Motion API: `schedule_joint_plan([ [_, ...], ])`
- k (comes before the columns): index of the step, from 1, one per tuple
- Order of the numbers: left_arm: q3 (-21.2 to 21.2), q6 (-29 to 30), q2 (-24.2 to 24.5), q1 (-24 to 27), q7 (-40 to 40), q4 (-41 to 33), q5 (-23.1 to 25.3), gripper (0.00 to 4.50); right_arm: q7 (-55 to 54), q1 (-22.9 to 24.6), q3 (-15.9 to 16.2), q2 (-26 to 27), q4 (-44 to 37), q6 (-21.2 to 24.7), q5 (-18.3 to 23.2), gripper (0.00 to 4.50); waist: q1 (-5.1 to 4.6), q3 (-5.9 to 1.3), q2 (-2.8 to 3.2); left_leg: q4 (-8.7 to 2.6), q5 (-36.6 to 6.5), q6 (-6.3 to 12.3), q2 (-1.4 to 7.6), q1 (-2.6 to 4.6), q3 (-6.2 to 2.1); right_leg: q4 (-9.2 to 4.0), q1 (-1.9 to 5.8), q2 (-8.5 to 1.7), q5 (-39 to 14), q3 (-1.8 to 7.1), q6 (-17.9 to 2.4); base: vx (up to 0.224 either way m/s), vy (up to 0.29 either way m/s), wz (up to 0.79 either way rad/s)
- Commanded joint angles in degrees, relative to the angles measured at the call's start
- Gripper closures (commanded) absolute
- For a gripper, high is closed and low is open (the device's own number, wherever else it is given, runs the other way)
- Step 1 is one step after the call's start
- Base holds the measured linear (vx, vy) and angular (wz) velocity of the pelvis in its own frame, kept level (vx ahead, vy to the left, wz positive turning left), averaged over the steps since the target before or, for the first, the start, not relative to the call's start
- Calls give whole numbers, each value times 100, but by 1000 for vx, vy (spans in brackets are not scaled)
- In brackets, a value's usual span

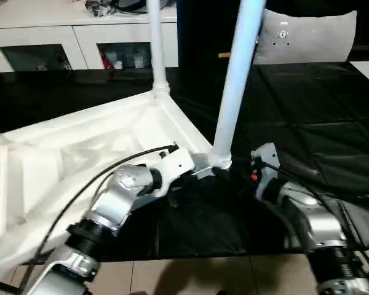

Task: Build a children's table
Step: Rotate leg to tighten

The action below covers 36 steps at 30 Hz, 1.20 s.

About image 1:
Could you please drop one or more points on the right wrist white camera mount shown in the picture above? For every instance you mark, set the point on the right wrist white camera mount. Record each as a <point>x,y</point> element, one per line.
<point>267,153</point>

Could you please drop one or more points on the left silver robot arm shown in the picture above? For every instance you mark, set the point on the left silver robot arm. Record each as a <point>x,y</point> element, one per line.
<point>117,202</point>

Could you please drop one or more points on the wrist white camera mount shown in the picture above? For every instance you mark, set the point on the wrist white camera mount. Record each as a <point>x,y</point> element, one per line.
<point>178,163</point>
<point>267,153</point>

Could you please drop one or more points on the grey pillow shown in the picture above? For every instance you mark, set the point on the grey pillow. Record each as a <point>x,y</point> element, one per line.
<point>310,37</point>

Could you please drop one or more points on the black cabinet with orange label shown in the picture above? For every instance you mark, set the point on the black cabinet with orange label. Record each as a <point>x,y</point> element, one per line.
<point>203,30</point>

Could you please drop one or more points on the red bottle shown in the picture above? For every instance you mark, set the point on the red bottle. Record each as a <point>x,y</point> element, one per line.
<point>104,60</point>

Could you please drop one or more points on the white cup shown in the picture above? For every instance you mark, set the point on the white cup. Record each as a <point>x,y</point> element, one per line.
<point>117,64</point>
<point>138,63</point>

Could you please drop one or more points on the black work table leg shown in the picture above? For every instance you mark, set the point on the black work table leg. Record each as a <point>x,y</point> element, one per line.
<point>9,287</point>

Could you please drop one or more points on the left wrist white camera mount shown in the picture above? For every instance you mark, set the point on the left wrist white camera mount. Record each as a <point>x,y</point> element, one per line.
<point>178,163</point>

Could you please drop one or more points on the white plastic table top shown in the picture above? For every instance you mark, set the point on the white plastic table top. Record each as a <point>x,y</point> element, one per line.
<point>64,147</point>

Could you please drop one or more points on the black tangled item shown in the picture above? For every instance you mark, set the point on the black tangled item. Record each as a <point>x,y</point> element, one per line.
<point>100,7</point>

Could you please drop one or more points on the white sideboard with glass doors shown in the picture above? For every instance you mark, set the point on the white sideboard with glass doors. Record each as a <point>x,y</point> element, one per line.
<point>49,33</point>

